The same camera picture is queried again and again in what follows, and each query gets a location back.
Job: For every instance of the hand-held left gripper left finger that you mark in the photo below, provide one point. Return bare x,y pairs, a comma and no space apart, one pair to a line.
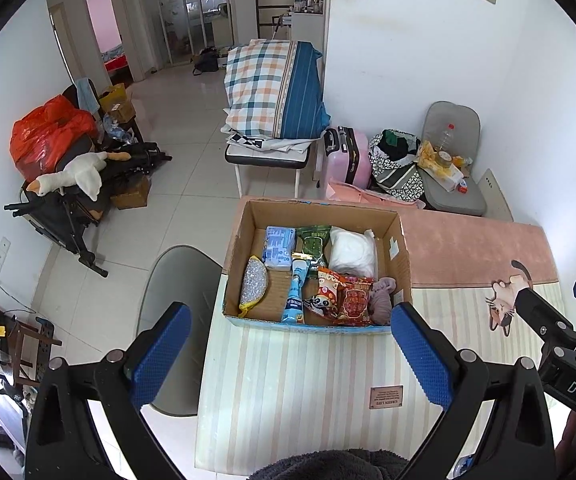
160,355

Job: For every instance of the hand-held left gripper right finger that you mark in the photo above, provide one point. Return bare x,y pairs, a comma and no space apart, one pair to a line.
420,355

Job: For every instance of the purple cloth scrunchie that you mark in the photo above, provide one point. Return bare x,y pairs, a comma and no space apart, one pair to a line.
383,300

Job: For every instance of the red snack packet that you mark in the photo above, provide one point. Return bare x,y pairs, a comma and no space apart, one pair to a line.
357,302

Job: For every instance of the cartoon snack packet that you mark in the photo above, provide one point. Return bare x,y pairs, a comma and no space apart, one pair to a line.
325,292

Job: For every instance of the speckled grey yellow pouch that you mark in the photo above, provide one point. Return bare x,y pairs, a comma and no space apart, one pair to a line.
254,285

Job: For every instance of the white plastic packet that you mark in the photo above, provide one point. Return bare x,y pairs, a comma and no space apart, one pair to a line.
352,252

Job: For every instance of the blue tube packet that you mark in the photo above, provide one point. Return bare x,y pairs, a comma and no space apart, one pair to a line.
295,295

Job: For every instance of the green snack packet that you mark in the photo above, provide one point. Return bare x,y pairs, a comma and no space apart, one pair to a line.
313,247

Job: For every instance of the blue tissue packet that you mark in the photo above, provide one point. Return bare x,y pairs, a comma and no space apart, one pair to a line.
279,247

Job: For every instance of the person's right forearm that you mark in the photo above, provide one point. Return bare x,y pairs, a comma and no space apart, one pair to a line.
570,445

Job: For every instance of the grey round-back chair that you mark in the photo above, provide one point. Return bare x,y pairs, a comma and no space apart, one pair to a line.
178,285

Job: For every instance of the pink cat mat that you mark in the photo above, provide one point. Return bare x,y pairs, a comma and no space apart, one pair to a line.
468,250

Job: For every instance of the grey cushioned chair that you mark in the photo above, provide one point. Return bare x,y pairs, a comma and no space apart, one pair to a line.
455,200

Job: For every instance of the dark wooden chair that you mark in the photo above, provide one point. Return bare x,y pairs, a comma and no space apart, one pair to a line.
18,340

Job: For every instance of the small red box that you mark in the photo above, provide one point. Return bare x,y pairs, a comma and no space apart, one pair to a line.
463,188

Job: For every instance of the person's dark fleece clothing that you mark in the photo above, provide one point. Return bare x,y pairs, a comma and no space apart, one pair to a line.
328,467

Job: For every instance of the tissue box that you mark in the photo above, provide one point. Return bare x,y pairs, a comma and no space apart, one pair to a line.
449,176

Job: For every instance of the brown cardboard box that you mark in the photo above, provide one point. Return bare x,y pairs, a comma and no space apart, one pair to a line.
132,194

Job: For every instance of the black folding rack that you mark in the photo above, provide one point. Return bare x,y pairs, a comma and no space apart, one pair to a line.
63,220

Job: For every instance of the tape roll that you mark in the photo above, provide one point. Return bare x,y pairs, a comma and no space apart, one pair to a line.
443,159

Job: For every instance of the black white patterned bag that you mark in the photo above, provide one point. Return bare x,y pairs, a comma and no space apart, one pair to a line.
395,175

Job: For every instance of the yellow plastic bag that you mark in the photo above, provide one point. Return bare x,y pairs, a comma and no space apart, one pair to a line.
425,154

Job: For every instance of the clear plastic bottle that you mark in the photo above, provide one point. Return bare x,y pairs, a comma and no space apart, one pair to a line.
447,137

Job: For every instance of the white goose plush toy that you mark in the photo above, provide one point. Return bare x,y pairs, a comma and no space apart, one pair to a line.
80,172

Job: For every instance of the pink suitcase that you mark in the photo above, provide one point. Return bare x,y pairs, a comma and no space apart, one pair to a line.
355,160

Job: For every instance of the white bench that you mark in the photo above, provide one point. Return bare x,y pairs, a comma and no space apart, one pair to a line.
268,157

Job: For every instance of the red plastic bag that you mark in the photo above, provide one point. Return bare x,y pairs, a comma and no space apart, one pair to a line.
48,135

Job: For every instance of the yellow cardboard box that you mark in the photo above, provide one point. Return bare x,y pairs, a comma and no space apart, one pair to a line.
117,102

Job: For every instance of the light blue cloth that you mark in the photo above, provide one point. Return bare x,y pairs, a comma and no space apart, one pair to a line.
87,92

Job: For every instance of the plaid folded bedding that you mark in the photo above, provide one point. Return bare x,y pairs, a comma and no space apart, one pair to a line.
268,90

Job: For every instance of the black floor bag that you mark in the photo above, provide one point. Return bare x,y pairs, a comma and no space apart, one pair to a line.
207,62

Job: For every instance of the white wall panel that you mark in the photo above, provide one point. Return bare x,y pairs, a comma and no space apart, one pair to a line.
495,195

